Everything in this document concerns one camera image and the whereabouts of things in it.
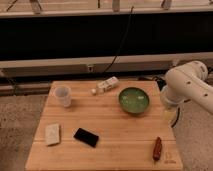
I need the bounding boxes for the black hanging cable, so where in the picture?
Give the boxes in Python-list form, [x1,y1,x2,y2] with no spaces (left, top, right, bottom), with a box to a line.
[101,5,135,74]

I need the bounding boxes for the black smartphone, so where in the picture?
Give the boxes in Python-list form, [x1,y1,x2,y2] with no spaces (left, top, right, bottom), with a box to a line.
[74,128,99,148]

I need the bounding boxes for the small white bottle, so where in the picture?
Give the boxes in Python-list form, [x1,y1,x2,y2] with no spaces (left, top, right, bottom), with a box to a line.
[91,76,119,95]

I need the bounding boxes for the green ceramic bowl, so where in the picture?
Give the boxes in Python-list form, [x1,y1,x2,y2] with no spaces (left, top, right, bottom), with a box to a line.
[118,87,150,115]

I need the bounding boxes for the translucent plastic cup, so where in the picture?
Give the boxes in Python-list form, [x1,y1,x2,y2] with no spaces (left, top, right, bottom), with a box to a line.
[54,86,71,107]

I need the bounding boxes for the wooden cutting board table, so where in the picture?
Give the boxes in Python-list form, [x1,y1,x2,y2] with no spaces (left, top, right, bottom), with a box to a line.
[26,81,183,171]

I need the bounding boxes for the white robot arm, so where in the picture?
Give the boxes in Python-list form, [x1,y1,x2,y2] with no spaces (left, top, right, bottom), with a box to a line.
[160,61,213,127]

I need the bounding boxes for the white rectangular sponge block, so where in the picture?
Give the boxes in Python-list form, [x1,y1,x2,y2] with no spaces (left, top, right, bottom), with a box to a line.
[45,124,60,146]

